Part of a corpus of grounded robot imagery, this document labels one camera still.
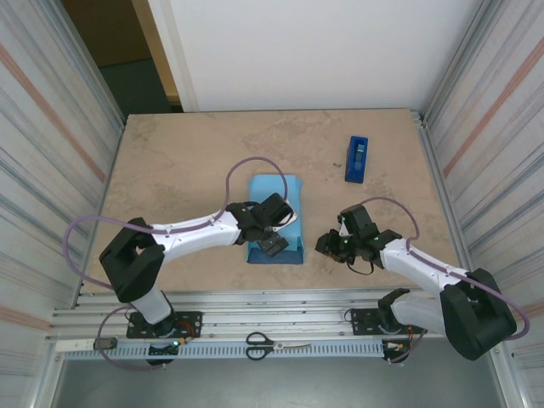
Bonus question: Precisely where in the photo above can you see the aluminium side rail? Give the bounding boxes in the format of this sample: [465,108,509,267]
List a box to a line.
[410,109,484,303]
[74,114,128,307]

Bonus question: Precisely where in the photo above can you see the white slotted cable duct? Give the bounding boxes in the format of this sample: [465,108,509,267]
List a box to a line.
[54,338,411,362]

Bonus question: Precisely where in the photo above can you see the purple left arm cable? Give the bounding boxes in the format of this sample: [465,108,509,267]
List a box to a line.
[63,156,292,371]

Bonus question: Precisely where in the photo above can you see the blue tape dispenser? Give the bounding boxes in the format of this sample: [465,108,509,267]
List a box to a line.
[343,135,370,184]

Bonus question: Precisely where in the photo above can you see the blue wrapping paper sheet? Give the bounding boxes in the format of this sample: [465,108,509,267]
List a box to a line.
[246,173,307,265]

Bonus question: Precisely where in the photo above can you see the black controller board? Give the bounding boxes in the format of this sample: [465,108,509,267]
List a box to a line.
[146,342,179,358]
[382,339,411,356]

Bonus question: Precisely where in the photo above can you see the aluminium frame rails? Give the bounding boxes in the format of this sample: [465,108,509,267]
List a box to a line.
[50,288,509,341]

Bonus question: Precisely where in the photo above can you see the grey metal lower shelf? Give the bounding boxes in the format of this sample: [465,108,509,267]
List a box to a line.
[42,337,518,408]

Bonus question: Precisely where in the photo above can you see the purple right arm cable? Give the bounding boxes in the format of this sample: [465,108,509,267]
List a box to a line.
[360,195,531,366]

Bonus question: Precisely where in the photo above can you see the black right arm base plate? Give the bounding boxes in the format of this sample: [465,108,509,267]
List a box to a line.
[350,306,428,337]

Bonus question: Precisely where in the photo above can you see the brown wooden door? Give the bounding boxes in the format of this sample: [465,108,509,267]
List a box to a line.
[61,0,184,107]

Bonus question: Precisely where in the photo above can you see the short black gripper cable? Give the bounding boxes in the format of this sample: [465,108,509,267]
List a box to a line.
[344,257,378,276]

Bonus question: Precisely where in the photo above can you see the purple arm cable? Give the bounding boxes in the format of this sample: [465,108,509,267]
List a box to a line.
[63,156,292,371]
[360,195,531,366]

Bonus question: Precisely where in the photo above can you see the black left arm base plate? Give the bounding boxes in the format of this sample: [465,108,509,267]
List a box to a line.
[126,310,203,340]

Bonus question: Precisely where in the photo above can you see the black handled scissors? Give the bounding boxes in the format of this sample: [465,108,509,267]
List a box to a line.
[245,331,312,361]

